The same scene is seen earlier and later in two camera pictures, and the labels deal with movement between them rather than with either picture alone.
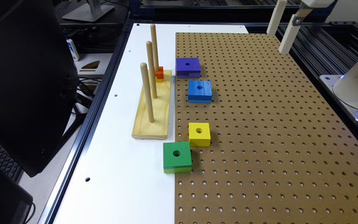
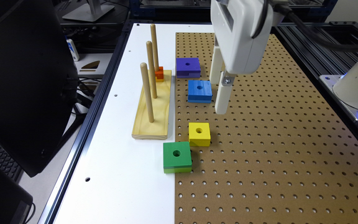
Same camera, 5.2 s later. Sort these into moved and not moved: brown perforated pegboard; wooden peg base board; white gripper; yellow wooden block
Moved: white gripper
Not moved: wooden peg base board; brown perforated pegboard; yellow wooden block
